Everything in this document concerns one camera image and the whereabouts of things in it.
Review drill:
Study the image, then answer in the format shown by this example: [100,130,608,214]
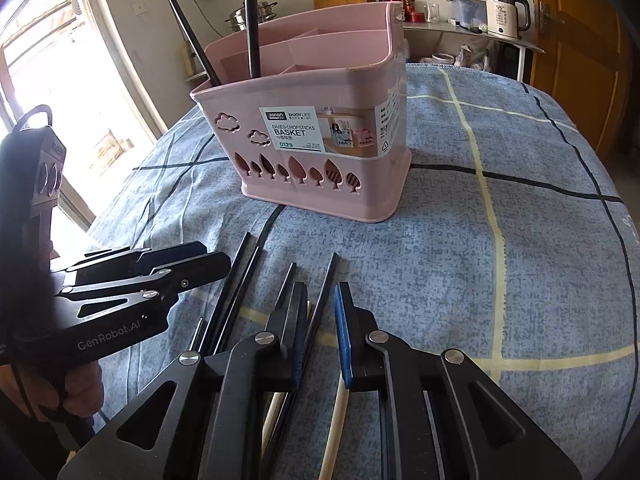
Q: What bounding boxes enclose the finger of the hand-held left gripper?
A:
[57,252,232,317]
[65,241,208,281]

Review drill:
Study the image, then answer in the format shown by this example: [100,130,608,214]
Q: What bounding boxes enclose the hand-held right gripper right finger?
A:
[334,281,583,480]

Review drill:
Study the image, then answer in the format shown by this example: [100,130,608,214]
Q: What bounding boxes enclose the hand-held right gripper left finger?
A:
[57,282,311,480]

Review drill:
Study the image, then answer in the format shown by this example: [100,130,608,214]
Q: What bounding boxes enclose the beige wooden chopstick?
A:
[261,301,315,445]
[317,375,348,480]

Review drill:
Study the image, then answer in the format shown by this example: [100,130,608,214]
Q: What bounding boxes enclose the pink plastic utensil basket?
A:
[190,1,413,223]

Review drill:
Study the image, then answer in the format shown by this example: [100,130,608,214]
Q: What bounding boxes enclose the person's left hand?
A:
[0,360,104,441]

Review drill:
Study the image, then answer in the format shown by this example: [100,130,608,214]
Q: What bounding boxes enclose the beige power strip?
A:
[181,37,197,77]

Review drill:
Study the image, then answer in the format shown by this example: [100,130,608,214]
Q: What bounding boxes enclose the glass window door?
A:
[0,0,168,253]

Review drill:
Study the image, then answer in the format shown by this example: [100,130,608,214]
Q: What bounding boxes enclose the steel steamer pot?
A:
[224,1,278,36]

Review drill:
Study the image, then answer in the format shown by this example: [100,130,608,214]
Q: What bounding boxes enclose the crumpled plastic bags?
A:
[455,42,496,71]

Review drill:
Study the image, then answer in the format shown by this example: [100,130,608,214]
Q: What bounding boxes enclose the water filter pitcher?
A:
[444,0,488,31]

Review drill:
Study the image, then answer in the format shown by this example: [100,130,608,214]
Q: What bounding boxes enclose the white electric kettle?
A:
[482,0,531,41]

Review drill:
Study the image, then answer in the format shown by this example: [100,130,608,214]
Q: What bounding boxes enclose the wooden door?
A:
[527,0,633,161]

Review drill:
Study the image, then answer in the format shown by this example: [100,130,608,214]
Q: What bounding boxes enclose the black cable loop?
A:
[12,104,54,133]

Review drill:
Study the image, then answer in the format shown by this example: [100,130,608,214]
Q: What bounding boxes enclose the metal door handle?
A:
[537,2,566,37]

